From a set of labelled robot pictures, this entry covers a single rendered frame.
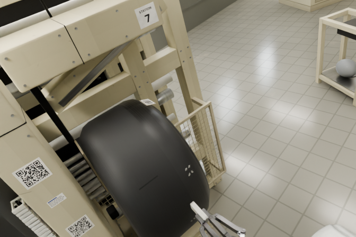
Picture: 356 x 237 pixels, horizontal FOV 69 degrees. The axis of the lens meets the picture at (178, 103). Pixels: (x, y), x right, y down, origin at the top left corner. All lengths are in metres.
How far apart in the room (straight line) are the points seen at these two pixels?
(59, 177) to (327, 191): 2.03
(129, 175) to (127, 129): 0.16
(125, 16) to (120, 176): 0.59
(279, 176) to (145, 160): 1.79
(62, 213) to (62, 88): 0.50
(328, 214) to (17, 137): 2.07
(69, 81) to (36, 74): 0.21
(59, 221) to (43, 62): 0.53
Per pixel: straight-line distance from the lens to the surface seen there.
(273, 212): 2.29
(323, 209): 2.35
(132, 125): 0.90
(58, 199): 0.93
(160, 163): 0.85
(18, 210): 0.93
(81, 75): 1.19
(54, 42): 1.00
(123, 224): 1.50
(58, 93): 1.19
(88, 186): 1.47
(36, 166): 0.84
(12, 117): 0.76
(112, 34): 1.05
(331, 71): 3.52
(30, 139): 0.80
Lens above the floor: 1.97
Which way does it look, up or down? 34 degrees down
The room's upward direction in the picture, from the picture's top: 17 degrees counter-clockwise
